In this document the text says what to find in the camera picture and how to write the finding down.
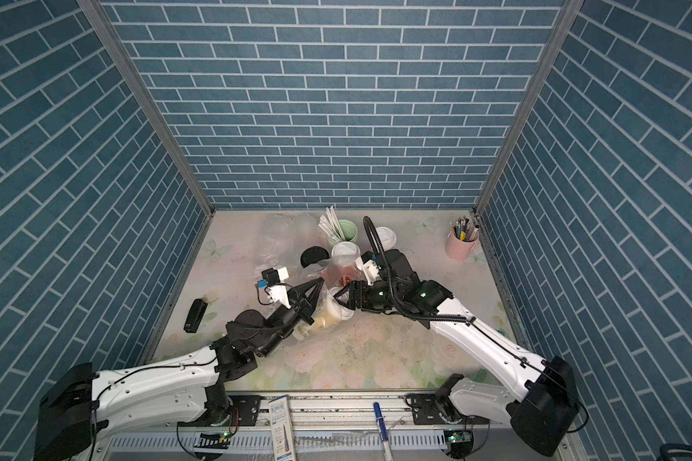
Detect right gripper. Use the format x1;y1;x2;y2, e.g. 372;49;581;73
333;280;403;314

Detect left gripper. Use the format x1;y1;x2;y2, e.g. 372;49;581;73
254;279;322;359

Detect beige cup white lid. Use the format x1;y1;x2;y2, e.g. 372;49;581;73
311;287;354;332

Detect clear plastic carrier bag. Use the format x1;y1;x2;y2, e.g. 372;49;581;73
293;259;357;341

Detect red cup white lid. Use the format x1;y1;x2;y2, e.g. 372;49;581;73
376;227;397;250
329;242;361;287

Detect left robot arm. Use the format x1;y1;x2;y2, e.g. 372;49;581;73
34;278;324;460

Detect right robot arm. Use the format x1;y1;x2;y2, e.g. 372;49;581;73
338;217;587;457

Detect spare clear plastic bags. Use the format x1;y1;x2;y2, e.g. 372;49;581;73
252;212;325;282

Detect red cup black lid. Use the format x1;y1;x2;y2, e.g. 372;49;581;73
300;246;331;270

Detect green straw holder cup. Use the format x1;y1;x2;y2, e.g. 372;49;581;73
329;219;359;247

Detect white blue label card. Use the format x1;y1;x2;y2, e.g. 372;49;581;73
268;396;296;461

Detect pink pencil bucket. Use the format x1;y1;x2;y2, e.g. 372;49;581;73
445;230;480;261

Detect pencils in bucket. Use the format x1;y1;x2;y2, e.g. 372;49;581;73
452;216;479;242

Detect blue white marker pen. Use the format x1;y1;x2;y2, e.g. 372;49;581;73
373;401;394;461

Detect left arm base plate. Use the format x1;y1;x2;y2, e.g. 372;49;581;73
179;395;261;429

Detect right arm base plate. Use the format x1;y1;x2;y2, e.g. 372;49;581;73
404;393;489;426

